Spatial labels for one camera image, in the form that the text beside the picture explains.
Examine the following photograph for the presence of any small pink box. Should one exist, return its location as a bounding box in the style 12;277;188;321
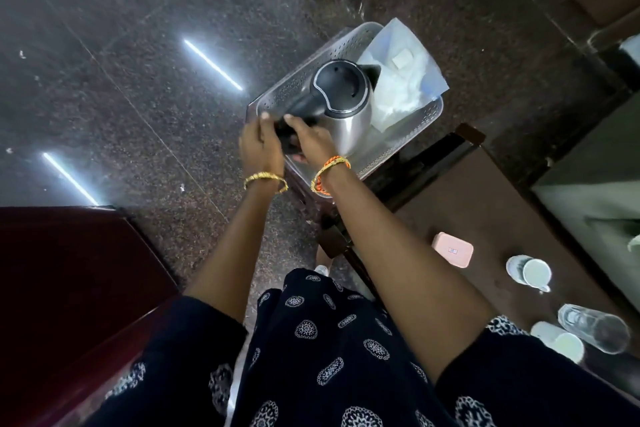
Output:
431;231;475;270

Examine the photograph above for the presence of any person's right hand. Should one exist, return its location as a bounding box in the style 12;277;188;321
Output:
283;113;343;177

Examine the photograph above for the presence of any orange thread bracelet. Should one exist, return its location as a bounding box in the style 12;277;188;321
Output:
310;155;352;197

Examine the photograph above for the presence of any person's right forearm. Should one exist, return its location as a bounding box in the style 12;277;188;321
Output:
319;163;496;382

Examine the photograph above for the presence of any white mug with red label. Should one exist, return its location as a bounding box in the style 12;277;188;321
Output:
529;320;586;365

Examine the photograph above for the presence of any green fabric sofa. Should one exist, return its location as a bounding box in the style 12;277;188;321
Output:
532;91;640;298

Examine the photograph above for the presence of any steel electric kettle black handle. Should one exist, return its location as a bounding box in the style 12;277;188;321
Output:
273;59;382;157

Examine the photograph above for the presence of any white perforated plastic tray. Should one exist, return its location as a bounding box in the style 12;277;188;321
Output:
245;21;445;187

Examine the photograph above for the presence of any brown wooden table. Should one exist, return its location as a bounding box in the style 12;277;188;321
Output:
319;123;640;402

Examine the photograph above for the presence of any dark chair with pale seat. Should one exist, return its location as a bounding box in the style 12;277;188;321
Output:
587;6;640;92

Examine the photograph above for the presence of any person's left hand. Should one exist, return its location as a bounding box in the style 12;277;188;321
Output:
239;111;286;180

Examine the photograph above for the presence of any gold bangle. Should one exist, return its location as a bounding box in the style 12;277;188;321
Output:
243;171;289;194

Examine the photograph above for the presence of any maroon furniture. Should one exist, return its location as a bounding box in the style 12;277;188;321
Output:
0;205;181;427

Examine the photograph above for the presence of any navy patterned dress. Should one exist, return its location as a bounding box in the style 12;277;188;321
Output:
85;267;640;427

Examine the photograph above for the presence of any white cup with scalloped base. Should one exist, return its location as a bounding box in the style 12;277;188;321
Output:
505;254;553;294

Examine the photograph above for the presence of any clear zip bag blue seal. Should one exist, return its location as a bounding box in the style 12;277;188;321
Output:
357;17;450;133

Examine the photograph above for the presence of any clear drinking glass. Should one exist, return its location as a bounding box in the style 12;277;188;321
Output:
557;303;632;356

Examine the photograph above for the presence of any person's left forearm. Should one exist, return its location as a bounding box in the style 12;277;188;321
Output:
185;179;289;325

